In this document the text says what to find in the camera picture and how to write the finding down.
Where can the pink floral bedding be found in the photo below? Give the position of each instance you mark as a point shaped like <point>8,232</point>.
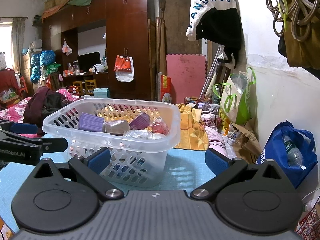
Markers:
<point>12,112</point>

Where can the brown wooden wardrobe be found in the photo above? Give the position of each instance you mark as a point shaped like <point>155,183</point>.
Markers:
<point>125,30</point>

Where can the light purple box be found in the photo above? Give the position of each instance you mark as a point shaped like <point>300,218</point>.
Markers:
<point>91,122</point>

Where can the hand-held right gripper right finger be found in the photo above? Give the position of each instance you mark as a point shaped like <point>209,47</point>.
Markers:
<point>217,161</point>

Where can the small dark purple box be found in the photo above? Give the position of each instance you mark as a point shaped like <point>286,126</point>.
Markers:
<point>140,122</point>

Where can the green white shopping bag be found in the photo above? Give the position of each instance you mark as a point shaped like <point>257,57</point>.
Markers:
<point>237,105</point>

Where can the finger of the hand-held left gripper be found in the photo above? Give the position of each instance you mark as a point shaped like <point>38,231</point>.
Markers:
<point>23,128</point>
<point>52,143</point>

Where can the brown hanging bag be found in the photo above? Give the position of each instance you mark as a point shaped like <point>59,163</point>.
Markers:
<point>302,52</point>

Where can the wooden door board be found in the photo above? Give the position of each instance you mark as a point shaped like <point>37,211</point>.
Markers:
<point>180,25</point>

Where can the pink foam mat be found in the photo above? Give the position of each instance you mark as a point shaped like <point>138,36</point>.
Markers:
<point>185,77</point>

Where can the knotted white plastic bag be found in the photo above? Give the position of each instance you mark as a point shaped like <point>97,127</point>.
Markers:
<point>100,67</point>

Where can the yellow blanket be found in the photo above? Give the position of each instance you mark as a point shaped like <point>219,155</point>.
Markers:
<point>192,135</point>

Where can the metal crutches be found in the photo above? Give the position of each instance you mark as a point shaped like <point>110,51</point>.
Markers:
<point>212,70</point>

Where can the clear plastic basket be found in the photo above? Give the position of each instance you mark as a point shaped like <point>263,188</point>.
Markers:
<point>140,142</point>

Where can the red patterned cloth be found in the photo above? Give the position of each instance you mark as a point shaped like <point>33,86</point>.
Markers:
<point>308,225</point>

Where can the blue fabric bag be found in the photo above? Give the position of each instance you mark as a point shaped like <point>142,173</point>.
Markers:
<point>272,150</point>

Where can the red ball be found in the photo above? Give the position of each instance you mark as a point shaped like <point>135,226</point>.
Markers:
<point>160,127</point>

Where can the brown box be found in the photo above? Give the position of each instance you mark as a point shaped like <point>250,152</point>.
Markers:
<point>116,127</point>

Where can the stack of plastic cups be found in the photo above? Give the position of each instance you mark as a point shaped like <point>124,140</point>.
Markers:
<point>142,134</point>

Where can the yellow wooden stool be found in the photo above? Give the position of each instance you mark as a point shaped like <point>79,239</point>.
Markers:
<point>77,87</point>
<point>90,86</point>

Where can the small white hanging bag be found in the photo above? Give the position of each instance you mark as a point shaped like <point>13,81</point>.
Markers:
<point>67,47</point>

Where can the cardboard boxes on wardrobe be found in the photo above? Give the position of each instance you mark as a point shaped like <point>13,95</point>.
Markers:
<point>55,1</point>

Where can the red yellow sack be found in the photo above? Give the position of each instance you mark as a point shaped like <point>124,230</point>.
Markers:
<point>165,87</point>

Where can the clear plastic bottle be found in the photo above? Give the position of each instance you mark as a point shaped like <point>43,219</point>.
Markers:
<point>292,152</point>

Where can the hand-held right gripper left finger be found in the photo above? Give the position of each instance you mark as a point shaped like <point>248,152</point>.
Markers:
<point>100,160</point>

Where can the teal box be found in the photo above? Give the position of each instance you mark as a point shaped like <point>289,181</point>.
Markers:
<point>101,93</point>

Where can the black television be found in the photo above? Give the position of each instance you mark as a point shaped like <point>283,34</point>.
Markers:
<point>88,62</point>

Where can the blue patterned plastic bags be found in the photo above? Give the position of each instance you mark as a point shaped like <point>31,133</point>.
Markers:
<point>42,62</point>

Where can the patterned window curtain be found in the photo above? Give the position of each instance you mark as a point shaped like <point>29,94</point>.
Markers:
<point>18,45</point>

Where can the orange plastic bag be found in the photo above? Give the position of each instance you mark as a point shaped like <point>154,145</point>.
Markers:
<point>122,63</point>

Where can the dark clothes pile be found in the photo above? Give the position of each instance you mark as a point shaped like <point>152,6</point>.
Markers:
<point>42,105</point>

